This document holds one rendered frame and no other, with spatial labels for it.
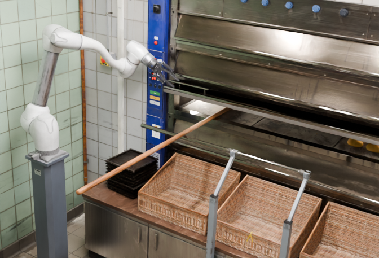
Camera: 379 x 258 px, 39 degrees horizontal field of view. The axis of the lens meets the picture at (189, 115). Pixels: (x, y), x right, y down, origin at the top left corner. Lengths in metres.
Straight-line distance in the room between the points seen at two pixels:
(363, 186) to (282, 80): 0.83
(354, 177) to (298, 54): 0.85
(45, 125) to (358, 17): 2.01
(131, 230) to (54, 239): 0.52
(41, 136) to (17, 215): 1.01
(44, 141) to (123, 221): 0.82
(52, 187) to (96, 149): 1.01
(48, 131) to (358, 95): 1.94
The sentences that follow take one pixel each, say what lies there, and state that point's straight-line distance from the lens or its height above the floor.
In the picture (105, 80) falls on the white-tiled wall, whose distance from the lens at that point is 4.31.
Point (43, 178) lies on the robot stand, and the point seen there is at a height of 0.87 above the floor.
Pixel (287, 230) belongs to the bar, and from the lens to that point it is 3.11.
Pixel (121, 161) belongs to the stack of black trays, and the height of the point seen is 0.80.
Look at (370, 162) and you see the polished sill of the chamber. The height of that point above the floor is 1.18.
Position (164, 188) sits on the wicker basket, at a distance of 4.02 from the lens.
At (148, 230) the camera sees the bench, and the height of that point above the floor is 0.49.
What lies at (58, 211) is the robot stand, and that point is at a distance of 3.80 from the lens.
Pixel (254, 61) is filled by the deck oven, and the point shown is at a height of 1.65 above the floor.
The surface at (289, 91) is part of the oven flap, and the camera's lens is 3.46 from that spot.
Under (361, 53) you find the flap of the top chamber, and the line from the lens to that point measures 3.28.
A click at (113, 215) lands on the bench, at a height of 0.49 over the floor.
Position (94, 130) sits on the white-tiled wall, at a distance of 4.54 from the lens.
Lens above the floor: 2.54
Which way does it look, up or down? 21 degrees down
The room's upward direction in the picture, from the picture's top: 3 degrees clockwise
